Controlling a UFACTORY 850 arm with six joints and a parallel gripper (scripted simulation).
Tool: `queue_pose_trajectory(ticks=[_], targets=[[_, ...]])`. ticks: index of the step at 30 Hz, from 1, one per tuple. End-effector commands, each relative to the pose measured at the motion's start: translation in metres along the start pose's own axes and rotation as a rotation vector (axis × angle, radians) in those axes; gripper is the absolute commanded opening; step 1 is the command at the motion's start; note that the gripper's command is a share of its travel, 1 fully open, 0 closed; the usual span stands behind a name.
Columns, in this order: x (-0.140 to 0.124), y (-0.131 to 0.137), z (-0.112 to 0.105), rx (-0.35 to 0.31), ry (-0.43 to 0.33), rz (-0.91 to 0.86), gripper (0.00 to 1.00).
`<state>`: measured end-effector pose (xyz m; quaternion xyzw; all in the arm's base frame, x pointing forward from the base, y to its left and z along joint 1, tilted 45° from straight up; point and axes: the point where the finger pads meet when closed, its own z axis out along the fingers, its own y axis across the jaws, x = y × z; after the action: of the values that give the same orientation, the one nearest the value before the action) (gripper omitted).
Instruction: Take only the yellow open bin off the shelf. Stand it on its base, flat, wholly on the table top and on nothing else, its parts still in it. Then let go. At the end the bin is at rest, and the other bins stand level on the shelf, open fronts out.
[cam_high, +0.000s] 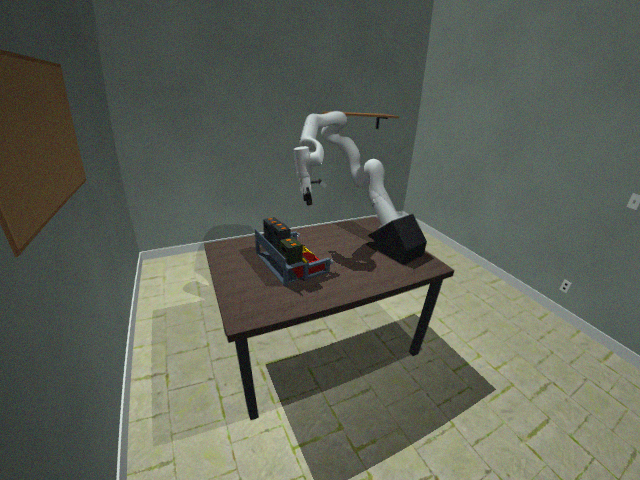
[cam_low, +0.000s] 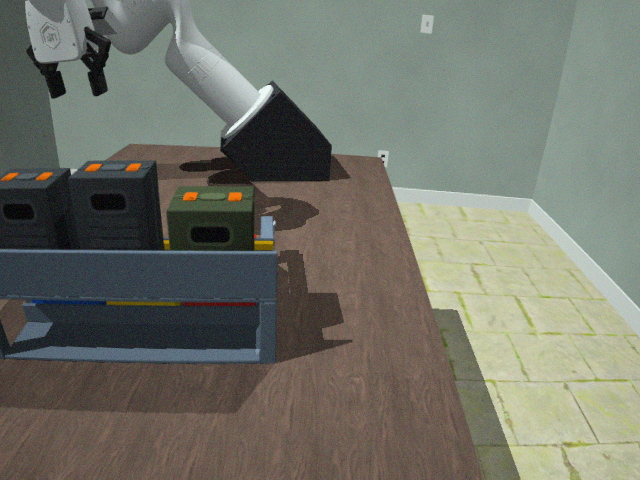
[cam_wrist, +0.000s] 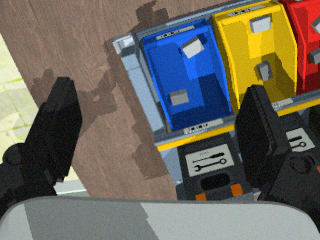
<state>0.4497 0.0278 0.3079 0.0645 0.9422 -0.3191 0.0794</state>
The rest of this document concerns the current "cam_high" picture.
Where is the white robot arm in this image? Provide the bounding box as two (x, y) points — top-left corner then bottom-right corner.
(294, 111), (403, 226)

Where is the red open bin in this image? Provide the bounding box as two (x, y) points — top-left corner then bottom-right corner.
(292, 252), (324, 278)

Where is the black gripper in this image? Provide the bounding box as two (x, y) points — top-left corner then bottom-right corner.
(298, 175), (312, 206)

